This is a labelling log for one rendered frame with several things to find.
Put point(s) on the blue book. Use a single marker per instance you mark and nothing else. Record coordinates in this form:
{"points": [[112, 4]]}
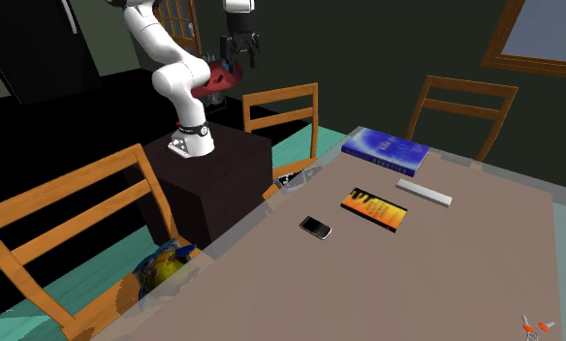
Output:
{"points": [[387, 147]]}

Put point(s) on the black and white flat thing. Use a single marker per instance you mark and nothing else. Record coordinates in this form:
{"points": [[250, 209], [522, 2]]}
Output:
{"points": [[292, 179]]}

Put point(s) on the red rounded thing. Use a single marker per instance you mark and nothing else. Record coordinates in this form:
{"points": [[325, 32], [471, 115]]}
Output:
{"points": [[219, 82]]}

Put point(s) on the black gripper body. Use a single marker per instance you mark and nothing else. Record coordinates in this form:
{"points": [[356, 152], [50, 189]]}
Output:
{"points": [[240, 28]]}

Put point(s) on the dark robot stand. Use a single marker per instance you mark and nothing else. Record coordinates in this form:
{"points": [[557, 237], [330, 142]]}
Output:
{"points": [[217, 179]]}

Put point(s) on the wooden door with panes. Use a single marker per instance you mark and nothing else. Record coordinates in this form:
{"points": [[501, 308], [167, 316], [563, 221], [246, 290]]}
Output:
{"points": [[179, 23]]}

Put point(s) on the colourful snack bag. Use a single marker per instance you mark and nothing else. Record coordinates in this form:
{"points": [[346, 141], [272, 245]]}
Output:
{"points": [[162, 269]]}

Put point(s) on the grey flat bar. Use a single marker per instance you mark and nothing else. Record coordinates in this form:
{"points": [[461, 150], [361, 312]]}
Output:
{"points": [[424, 192]]}

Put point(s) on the orange and black book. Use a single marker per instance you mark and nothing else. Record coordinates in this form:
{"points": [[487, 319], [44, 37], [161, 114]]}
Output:
{"points": [[375, 208]]}

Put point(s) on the brown dining table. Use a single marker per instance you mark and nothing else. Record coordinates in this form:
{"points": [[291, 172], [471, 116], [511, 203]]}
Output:
{"points": [[358, 283]]}

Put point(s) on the wooden slat-back chair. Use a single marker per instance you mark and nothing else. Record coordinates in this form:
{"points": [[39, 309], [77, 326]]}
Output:
{"points": [[89, 203], [472, 87], [283, 94]]}

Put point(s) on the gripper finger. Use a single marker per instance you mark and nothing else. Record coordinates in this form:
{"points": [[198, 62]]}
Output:
{"points": [[226, 59], [253, 56]]}

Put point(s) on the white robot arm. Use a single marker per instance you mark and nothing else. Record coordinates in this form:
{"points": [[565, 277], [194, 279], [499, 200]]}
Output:
{"points": [[188, 80]]}

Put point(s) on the black refrigerator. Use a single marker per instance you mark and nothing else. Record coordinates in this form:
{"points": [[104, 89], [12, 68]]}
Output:
{"points": [[37, 47]]}

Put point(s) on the black mobile phone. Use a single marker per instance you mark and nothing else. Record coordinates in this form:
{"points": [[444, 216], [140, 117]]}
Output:
{"points": [[315, 227]]}

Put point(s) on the wooden framed window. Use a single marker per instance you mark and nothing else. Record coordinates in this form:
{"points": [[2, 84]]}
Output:
{"points": [[547, 28]]}

